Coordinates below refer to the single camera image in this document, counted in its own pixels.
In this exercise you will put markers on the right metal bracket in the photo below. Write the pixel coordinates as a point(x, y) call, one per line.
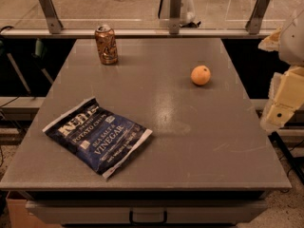
point(253, 25)

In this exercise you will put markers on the blue potato chip bag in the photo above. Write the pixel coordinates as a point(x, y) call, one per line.
point(98, 137)

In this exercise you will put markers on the metal bracket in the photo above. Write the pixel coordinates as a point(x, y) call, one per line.
point(174, 16)
point(54, 25)
point(253, 25)

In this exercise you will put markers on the cardboard box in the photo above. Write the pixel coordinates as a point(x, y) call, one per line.
point(20, 217)

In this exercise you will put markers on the middle metal bracket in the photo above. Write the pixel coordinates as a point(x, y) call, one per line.
point(174, 16)

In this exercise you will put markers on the grey table drawer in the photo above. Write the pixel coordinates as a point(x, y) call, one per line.
point(80, 212)

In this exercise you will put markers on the metal rail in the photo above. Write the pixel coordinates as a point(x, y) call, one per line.
point(134, 33)

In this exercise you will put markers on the brown soda can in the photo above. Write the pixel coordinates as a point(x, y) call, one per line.
point(106, 44)

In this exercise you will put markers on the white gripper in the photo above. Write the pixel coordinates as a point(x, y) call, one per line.
point(293, 43)

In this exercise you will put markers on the black drawer handle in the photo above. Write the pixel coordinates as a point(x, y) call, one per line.
point(145, 217)

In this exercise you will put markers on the orange fruit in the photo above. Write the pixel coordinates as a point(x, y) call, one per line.
point(200, 75)

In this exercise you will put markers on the left metal bracket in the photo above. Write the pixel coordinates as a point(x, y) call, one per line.
point(54, 25)

